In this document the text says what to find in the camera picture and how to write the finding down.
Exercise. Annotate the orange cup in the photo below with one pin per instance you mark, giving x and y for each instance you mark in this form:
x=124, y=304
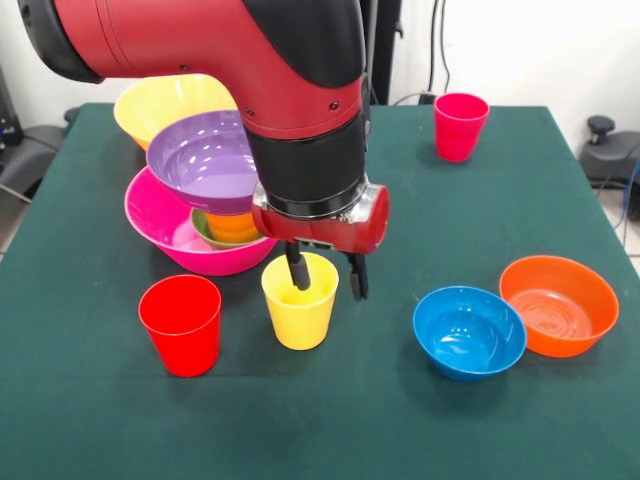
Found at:
x=230, y=220
x=232, y=236

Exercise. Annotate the purple bowl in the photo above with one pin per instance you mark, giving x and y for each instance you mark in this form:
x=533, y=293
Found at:
x=200, y=160

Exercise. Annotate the large orange bowl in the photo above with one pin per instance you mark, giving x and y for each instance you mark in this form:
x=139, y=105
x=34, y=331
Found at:
x=145, y=110

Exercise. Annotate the blue bowl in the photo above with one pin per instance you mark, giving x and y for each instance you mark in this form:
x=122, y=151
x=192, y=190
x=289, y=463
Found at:
x=470, y=367

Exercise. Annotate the stack of green bowls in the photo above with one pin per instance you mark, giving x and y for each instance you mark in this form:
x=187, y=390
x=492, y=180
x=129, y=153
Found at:
x=200, y=227

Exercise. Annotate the crimson cup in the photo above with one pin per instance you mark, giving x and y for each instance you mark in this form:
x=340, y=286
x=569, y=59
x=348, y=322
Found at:
x=457, y=140

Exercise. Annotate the yellow cup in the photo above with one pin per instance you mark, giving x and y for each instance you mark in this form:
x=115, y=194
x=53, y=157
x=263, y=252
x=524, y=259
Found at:
x=300, y=325

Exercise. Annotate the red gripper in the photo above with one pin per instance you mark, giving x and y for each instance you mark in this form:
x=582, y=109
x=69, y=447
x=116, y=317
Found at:
x=325, y=232

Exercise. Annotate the orange-red bowl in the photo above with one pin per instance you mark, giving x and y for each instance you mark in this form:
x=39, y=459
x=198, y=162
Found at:
x=560, y=345

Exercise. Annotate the red cup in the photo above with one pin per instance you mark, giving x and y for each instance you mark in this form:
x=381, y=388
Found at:
x=185, y=350

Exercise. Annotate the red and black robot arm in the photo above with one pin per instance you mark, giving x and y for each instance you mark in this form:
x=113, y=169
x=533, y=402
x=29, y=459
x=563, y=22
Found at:
x=250, y=65

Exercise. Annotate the large pink bowl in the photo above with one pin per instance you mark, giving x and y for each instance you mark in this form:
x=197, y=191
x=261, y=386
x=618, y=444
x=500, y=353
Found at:
x=145, y=215

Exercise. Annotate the black machine base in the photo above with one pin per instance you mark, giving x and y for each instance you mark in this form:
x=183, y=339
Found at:
x=30, y=150
x=610, y=160

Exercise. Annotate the dark green table cloth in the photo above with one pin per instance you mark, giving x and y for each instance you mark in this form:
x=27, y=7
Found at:
x=320, y=425

